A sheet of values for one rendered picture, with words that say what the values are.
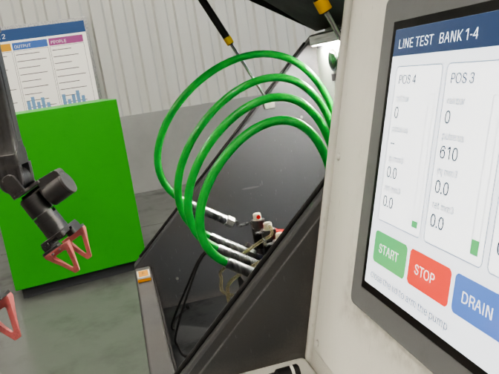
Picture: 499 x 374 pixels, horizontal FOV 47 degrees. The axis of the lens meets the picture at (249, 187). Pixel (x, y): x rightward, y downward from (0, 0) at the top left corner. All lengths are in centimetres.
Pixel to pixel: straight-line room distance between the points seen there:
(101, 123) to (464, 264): 391
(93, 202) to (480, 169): 397
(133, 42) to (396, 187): 702
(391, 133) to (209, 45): 703
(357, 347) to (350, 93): 31
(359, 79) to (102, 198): 372
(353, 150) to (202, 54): 692
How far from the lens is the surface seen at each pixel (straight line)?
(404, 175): 59
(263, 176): 147
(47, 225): 142
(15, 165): 141
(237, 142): 87
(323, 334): 79
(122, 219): 440
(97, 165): 431
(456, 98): 53
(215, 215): 113
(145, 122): 750
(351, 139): 72
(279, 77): 104
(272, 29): 785
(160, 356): 101
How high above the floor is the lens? 140
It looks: 12 degrees down
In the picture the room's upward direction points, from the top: 8 degrees counter-clockwise
